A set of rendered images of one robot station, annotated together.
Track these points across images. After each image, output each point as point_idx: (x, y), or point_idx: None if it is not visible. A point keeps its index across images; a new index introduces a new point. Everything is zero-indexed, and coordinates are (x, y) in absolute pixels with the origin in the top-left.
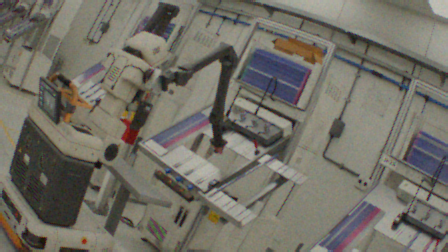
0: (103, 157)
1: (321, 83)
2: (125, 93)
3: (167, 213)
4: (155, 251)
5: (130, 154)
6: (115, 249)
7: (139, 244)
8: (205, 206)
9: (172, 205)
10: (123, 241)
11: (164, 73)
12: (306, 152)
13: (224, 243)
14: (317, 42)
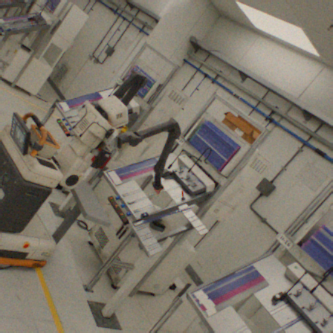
0: (64, 183)
1: (246, 159)
2: (91, 141)
3: (113, 226)
4: (96, 255)
5: (96, 178)
6: (59, 250)
7: (84, 247)
8: None
9: (118, 221)
10: (70, 243)
11: (120, 135)
12: (224, 206)
13: None
14: (253, 125)
